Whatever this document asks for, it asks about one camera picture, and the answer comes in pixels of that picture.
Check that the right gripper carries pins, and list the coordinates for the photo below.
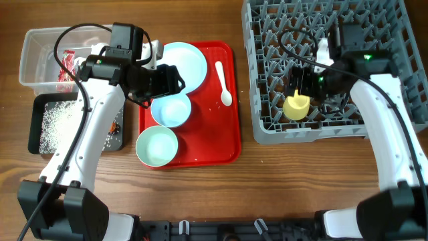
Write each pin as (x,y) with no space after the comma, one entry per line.
(299,82)

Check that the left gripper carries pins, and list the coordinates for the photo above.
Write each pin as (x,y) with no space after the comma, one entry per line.
(169,76)

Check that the yellow plastic cup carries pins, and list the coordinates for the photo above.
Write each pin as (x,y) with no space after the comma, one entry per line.
(296,107)

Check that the light blue bowl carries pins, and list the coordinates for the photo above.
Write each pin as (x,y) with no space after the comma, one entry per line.
(171,111)

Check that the orange carrot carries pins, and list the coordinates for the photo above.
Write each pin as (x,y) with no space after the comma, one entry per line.
(112,128)

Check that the large light blue plate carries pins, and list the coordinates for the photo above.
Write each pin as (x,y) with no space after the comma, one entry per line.
(190,62)

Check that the mint green bowl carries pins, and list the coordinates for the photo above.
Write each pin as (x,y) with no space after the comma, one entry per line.
(156,146)

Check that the white rice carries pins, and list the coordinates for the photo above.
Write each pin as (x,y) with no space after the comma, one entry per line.
(57,114)

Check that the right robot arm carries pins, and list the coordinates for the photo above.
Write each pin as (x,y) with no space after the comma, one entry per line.
(370,78)

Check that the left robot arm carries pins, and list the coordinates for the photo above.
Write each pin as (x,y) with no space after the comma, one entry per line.
(61,204)

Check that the grey dishwasher rack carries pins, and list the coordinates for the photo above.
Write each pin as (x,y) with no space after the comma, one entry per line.
(277,34)

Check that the white plastic spoon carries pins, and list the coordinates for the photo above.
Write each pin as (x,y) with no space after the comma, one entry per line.
(226,96)

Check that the red serving tray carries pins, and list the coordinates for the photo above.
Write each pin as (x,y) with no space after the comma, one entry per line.
(211,135)

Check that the black plastic tray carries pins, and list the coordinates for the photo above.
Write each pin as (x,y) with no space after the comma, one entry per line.
(36,119)

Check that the clear plastic bin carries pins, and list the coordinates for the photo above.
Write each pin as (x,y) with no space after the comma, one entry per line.
(38,68)

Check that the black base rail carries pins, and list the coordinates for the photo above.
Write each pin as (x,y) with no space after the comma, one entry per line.
(285,230)

